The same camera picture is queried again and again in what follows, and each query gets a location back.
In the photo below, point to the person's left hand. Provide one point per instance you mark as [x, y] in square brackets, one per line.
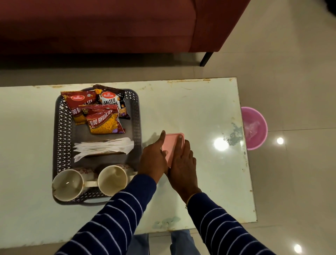
[152, 160]

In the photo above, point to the person's right hand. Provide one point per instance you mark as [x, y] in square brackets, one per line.
[183, 173]

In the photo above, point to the pink container lid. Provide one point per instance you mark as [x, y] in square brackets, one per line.
[170, 147]

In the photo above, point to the grey perforated plastic tray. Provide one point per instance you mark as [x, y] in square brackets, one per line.
[135, 126]

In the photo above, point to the white floral mug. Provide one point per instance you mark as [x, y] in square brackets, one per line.
[69, 185]
[113, 180]

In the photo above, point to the white paper napkins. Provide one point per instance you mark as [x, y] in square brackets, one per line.
[105, 147]

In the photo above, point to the brown plastic napkin holder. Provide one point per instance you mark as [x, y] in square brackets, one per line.
[102, 154]

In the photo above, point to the red yellow snack packet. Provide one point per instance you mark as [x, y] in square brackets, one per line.
[78, 102]
[105, 124]

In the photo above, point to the brown white snack packet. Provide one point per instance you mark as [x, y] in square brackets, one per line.
[113, 99]

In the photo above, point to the person's right forearm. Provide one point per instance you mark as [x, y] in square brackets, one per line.
[225, 231]

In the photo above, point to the person's left forearm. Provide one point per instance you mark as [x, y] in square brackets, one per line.
[113, 223]

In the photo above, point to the white glass coffee table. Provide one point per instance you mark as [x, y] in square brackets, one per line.
[197, 110]

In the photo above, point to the person's right leg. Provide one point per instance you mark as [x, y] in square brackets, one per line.
[183, 243]

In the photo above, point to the person's leg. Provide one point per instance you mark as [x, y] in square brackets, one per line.
[137, 244]
[183, 243]

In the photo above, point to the person's left leg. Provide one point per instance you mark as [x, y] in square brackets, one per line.
[137, 244]

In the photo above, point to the pink plastic bin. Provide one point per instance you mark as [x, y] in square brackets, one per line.
[261, 126]

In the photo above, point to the red fabric sofa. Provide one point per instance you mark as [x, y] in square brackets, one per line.
[105, 26]

